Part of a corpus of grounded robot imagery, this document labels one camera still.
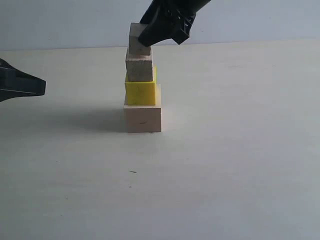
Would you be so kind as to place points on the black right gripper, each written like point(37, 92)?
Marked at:
point(169, 19)

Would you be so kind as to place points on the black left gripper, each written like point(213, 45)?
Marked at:
point(17, 84)

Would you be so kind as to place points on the small wooden cube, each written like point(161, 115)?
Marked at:
point(134, 46)

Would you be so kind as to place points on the medium wooden cube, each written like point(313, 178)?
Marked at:
point(139, 68)

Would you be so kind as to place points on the yellow block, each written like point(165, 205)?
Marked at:
point(141, 93)

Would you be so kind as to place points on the large wooden cube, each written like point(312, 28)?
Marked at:
point(144, 118)

